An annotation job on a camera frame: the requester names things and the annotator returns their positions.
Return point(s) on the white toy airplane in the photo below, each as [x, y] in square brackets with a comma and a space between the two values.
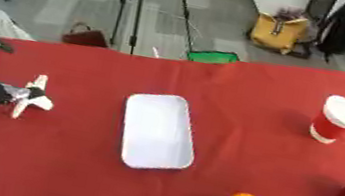
[33, 100]

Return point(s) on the yellow backpack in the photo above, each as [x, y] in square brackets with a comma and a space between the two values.
[276, 32]

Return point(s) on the white rectangular tray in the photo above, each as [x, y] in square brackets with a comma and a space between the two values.
[158, 133]

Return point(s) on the dark red handbag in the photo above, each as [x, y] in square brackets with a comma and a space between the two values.
[86, 38]

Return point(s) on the red cup with white lid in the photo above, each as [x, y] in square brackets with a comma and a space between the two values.
[331, 126]

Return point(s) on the green box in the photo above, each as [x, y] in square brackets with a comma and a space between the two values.
[213, 57]

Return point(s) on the black tripod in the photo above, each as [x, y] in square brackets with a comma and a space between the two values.
[138, 6]

